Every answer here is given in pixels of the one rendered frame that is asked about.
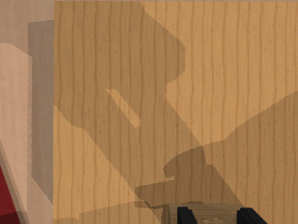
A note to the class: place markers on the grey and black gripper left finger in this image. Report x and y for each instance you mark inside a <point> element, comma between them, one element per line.
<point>185,216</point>

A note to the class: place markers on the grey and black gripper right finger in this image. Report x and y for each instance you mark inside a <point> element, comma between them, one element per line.
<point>249,216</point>

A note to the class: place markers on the light brown wooden board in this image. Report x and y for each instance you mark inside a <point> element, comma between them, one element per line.
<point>159,102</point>

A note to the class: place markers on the small wooden block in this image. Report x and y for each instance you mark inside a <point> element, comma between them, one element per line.
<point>207,213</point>

